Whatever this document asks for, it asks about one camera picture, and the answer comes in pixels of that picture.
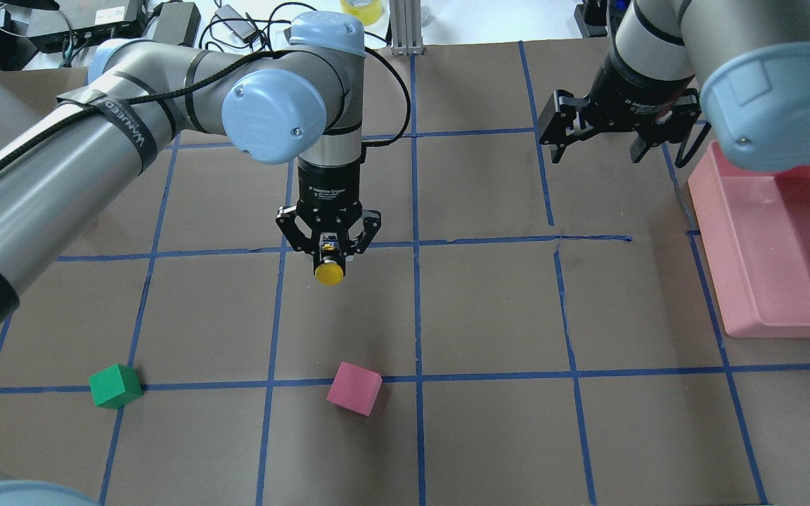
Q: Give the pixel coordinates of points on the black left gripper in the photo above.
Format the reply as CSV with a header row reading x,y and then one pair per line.
x,y
328,188

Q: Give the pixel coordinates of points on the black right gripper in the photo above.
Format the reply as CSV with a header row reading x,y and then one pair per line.
x,y
640,91

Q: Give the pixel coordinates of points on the yellow mushroom push button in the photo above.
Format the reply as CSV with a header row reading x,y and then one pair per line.
x,y
329,260

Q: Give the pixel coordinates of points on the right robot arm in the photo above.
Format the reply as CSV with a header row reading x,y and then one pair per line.
x,y
677,71

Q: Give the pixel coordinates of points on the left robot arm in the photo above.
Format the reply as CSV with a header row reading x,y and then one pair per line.
x,y
302,104

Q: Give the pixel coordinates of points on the pink foam cube centre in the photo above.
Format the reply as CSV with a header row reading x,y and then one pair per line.
x,y
355,388

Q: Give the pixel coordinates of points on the yellow tape roll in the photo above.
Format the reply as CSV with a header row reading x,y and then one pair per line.
x,y
367,11

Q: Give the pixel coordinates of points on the pink plastic bin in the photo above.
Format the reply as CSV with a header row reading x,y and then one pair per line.
x,y
756,231

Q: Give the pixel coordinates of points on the black power adapter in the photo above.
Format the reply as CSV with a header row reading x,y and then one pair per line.
x,y
176,25

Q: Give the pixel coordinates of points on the green foam cube near left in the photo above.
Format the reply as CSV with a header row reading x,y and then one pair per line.
x,y
114,387

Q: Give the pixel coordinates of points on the aluminium frame post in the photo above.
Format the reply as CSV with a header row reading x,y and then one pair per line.
x,y
406,28

